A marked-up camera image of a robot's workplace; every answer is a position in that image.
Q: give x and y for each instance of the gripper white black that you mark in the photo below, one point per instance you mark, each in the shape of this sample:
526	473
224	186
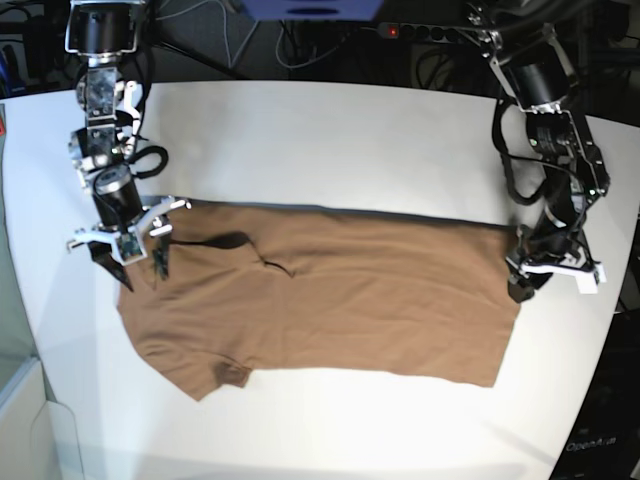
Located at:
124	223
551	248

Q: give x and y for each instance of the brown T-shirt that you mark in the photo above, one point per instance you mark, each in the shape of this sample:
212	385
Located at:
261	288

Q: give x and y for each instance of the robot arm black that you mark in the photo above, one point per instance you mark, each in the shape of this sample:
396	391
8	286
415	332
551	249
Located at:
105	152
544	141

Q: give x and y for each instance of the white bin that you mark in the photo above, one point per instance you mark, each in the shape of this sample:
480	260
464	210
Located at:
38	437

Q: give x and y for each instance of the blue box overhead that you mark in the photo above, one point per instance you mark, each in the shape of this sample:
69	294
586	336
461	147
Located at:
313	10

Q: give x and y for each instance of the black power strip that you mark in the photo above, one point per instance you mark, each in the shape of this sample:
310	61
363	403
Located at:
411	33

